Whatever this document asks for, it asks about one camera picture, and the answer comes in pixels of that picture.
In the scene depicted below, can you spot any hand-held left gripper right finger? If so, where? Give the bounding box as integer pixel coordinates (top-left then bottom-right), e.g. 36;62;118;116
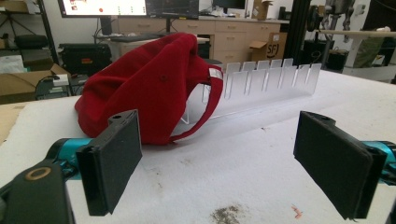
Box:
292;110;396;220

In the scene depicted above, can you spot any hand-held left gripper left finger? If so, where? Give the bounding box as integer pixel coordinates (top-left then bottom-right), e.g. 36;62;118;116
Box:
47;108;144;217

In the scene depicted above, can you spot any red baseball cap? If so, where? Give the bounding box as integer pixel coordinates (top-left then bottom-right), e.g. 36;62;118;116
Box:
74;32;224;146

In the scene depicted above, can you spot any clear acrylic slotted rack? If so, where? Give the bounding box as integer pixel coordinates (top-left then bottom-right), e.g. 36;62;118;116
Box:
180;58;323;125

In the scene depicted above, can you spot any black equipment case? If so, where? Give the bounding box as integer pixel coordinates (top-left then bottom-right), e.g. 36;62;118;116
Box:
58;42;112;77

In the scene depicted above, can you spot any open cardboard box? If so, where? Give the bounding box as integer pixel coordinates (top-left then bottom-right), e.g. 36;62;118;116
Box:
0;63;72;105

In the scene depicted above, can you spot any cardboard box with black print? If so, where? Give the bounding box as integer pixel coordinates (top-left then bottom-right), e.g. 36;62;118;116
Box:
248;32;288;63

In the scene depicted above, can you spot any black tripod leg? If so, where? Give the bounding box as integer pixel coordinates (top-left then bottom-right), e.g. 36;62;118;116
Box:
36;0;61;65

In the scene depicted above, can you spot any computer monitor with white screen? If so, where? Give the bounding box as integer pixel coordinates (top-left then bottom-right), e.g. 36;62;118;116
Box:
57;0;148;19

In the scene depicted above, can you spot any computer monitor with dark screen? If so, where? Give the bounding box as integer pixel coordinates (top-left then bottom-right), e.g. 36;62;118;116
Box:
145;0;200;20

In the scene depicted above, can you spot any wooden drawer cabinet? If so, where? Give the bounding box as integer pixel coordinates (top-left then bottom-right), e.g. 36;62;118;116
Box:
117;16;290;65

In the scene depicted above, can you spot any small cardboard box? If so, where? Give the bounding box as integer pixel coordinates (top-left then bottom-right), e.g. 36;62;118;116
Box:
251;0;275;21

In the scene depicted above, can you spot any black metal stand post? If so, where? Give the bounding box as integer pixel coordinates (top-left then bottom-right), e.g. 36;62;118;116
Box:
285;0;312;65

